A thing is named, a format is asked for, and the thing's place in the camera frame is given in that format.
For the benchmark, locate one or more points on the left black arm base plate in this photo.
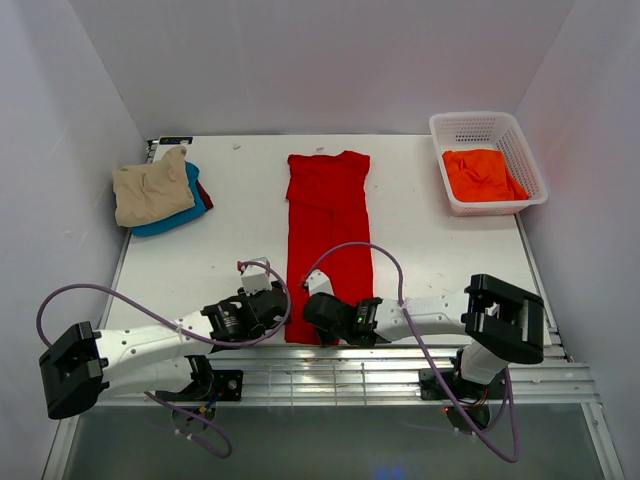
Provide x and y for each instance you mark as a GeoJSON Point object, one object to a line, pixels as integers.
{"type": "Point", "coordinates": [223, 385]}

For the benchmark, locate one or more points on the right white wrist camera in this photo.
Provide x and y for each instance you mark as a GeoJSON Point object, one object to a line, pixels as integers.
{"type": "Point", "coordinates": [317, 282]}

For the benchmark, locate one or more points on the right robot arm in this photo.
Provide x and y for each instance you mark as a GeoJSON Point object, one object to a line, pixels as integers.
{"type": "Point", "coordinates": [505, 323]}

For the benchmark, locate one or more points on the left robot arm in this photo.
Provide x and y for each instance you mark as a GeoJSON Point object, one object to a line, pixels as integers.
{"type": "Point", "coordinates": [170, 359]}

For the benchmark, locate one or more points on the dark red folded t shirt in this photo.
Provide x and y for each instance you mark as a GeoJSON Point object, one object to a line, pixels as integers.
{"type": "Point", "coordinates": [204, 196]}

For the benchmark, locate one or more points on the aluminium frame rail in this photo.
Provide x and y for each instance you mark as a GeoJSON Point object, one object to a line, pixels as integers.
{"type": "Point", "coordinates": [295, 377]}

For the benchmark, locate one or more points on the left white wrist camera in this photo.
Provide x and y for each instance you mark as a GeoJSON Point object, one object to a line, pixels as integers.
{"type": "Point", "coordinates": [254, 278]}

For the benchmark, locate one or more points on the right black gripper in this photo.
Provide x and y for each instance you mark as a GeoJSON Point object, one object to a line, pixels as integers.
{"type": "Point", "coordinates": [314, 310]}

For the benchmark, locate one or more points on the blue label sticker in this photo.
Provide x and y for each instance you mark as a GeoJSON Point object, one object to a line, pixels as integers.
{"type": "Point", "coordinates": [176, 140]}

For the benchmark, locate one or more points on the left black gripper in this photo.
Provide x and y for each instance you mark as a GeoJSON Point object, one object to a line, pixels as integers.
{"type": "Point", "coordinates": [273, 304]}

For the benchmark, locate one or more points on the beige folded t shirt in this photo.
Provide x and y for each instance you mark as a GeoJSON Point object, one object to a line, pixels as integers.
{"type": "Point", "coordinates": [152, 192]}

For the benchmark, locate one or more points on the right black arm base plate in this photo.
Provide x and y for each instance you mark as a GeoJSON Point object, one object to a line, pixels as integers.
{"type": "Point", "coordinates": [465, 391]}

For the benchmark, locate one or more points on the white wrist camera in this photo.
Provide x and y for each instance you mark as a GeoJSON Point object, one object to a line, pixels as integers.
{"type": "Point", "coordinates": [254, 278]}
{"type": "Point", "coordinates": [317, 282]}

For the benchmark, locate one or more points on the orange t shirt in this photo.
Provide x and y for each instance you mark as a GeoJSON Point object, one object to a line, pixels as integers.
{"type": "Point", "coordinates": [481, 175]}

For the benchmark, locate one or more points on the white plastic basket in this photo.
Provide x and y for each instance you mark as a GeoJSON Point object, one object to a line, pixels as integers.
{"type": "Point", "coordinates": [499, 131]}

